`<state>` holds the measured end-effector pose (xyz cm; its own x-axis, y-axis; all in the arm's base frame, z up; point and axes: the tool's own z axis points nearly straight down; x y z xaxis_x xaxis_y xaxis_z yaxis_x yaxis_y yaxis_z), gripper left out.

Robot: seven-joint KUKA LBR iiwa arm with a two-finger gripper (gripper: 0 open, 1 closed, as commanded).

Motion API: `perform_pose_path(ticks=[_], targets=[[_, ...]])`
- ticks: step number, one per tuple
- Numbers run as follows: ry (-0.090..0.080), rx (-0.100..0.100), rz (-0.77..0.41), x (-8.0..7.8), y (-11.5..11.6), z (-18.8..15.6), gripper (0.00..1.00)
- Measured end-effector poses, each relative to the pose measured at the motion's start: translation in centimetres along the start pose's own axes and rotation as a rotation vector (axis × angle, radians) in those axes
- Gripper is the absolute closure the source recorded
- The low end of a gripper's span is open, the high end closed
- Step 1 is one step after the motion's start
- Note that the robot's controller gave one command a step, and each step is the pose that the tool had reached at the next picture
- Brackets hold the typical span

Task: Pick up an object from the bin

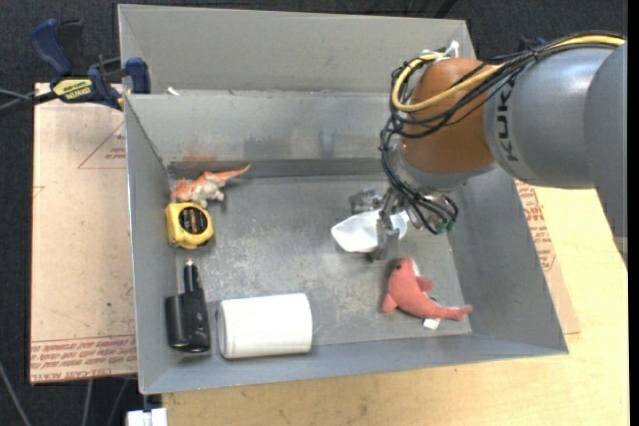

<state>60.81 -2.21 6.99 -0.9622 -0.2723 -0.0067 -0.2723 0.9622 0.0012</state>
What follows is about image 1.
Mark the black hand tool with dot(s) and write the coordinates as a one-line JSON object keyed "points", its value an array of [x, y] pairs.
{"points": [[189, 316]]}

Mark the grey metal bin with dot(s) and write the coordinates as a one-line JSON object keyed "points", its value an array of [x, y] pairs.
{"points": [[279, 224]]}

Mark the brown cardboard board red print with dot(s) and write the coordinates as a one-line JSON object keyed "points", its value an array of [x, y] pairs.
{"points": [[80, 234]]}

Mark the yellow tape measure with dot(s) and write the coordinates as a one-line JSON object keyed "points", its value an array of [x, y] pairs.
{"points": [[190, 225]]}

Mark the white cloth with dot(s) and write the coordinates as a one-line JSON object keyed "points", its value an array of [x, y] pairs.
{"points": [[355, 233]]}

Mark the white cylinder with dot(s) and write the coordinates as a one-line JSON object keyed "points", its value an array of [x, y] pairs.
{"points": [[265, 325]]}

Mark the pink toy dolphin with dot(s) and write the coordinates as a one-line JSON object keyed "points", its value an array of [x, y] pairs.
{"points": [[412, 292]]}

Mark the orange toy dinosaur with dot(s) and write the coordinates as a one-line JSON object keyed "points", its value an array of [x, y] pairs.
{"points": [[204, 187]]}

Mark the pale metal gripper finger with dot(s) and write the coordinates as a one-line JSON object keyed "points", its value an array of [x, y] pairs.
{"points": [[385, 239], [364, 200]]}

